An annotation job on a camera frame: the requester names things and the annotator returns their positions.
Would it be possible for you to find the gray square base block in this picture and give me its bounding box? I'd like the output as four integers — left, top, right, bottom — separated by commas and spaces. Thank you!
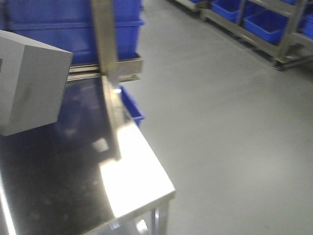
0, 30, 73, 136

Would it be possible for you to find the blue bin upper right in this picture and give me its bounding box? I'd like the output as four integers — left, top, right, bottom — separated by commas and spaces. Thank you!
0, 0, 144, 64

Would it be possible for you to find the distant steel bin rack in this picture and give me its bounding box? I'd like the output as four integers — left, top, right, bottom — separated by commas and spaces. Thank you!
178, 0, 313, 71

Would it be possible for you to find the blue bin under table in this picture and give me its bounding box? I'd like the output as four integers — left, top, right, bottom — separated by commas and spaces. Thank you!
120, 86, 145, 127

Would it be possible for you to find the stainless steel rack frame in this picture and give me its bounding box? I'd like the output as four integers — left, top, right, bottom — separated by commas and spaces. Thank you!
67, 0, 144, 94

